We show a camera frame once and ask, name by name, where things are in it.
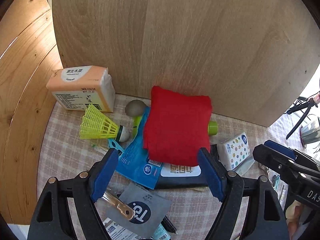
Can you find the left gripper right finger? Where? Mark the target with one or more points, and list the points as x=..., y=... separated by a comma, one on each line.
x=264, y=218

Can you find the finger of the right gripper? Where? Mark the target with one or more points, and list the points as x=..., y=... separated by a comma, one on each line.
x=280, y=148
x=276, y=161

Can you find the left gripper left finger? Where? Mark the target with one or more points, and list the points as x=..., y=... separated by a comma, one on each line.
x=52, y=219

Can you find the star pattern tissue pack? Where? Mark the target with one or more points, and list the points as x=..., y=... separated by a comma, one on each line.
x=235, y=154

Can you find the blue wet wipe sachet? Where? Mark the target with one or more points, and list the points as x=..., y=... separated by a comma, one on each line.
x=134, y=163

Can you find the black wet wipes pack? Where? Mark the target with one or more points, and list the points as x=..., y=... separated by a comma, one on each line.
x=180, y=177

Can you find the red cloth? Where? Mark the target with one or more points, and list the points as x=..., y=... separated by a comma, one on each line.
x=176, y=127

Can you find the right hand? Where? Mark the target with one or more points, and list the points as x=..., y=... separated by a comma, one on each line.
x=296, y=215

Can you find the potted spider plant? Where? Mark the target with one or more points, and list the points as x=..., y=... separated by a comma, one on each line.
x=309, y=136

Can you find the blue white packet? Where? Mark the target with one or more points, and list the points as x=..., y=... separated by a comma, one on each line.
x=118, y=232

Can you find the green tube bottle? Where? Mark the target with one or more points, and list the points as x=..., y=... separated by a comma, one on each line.
x=212, y=126

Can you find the grey round-logo card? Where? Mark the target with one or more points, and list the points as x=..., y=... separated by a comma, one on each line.
x=149, y=208

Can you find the black pen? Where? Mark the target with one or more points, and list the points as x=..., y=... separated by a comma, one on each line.
x=168, y=225

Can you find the yellow shuttlecock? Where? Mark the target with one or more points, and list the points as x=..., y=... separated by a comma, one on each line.
x=96, y=125

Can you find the teal hand cream tube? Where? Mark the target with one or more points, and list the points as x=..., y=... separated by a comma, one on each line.
x=161, y=233

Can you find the plaid tablecloth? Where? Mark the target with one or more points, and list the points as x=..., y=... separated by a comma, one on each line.
x=64, y=155

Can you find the wooden back board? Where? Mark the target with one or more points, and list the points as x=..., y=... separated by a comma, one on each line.
x=253, y=58

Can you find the orange tissue pack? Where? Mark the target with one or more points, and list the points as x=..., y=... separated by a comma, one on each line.
x=76, y=88

